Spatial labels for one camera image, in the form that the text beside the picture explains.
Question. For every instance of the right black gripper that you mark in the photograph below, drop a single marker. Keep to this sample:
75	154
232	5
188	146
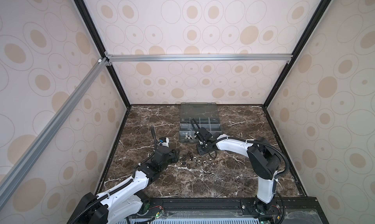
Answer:
200	133

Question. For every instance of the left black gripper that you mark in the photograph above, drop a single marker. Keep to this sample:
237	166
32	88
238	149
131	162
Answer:
175	155

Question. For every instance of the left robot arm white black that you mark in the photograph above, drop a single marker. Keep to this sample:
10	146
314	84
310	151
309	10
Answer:
126	198

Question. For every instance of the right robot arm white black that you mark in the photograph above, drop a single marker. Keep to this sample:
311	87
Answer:
268	162

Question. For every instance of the clear plastic organizer box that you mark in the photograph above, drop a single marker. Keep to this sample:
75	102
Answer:
201	115

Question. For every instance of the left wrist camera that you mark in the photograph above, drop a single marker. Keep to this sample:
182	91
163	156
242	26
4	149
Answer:
164	141

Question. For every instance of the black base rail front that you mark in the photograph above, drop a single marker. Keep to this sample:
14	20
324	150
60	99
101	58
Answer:
297	210

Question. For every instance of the horizontal aluminium rail back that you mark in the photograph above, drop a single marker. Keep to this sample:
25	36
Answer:
198	58

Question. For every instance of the diagonal aluminium rail left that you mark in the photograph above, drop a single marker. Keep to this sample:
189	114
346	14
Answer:
31	155

